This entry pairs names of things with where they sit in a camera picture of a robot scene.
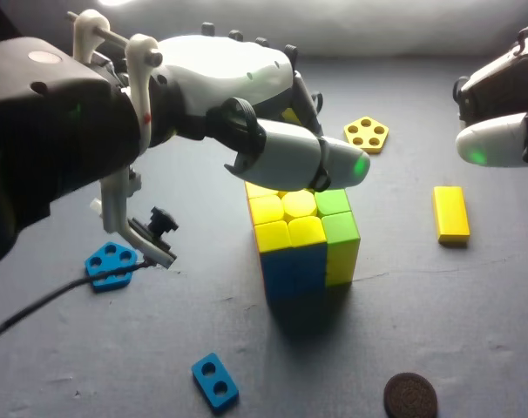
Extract yellow rectangular block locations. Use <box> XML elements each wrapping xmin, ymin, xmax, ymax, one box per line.
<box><xmin>432</xmin><ymin>185</ymin><xmax>470</xmax><ymax>248</ymax></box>

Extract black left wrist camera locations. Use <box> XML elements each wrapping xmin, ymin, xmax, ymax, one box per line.
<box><xmin>127</xmin><ymin>206</ymin><xmax>180</xmax><ymax>270</ymax></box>

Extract blue two-hole block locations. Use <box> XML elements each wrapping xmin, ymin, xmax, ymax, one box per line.
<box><xmin>190</xmin><ymin>351</ymin><xmax>240</xmax><ymax>415</ymax></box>

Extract blue pentagon block five holes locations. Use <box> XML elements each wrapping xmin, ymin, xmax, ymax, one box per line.
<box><xmin>84</xmin><ymin>241</ymin><xmax>138</xmax><ymax>293</ymax></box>

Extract Rubik's cube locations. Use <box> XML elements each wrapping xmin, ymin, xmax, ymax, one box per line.
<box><xmin>244</xmin><ymin>179</ymin><xmax>362</xmax><ymax>306</ymax></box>

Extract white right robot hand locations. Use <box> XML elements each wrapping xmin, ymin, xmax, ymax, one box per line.
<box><xmin>453</xmin><ymin>24</ymin><xmax>528</xmax><ymax>169</ymax></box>

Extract yellow pentagon block five holes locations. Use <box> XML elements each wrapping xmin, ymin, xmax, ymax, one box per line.
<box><xmin>342</xmin><ymin>116</ymin><xmax>389</xmax><ymax>154</ymax></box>

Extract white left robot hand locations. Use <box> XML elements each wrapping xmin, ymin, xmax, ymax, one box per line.
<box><xmin>157</xmin><ymin>21</ymin><xmax>372</xmax><ymax>193</ymax></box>

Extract grey table cloth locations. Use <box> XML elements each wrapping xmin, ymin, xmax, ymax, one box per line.
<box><xmin>0</xmin><ymin>54</ymin><xmax>528</xmax><ymax>418</ymax></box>

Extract dark chocolate sandwich cookie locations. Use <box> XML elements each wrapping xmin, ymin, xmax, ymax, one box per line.
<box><xmin>382</xmin><ymin>371</ymin><xmax>438</xmax><ymax>418</ymax></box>

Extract black camera cable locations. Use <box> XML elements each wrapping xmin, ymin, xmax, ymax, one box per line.
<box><xmin>0</xmin><ymin>263</ymin><xmax>160</xmax><ymax>345</ymax></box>

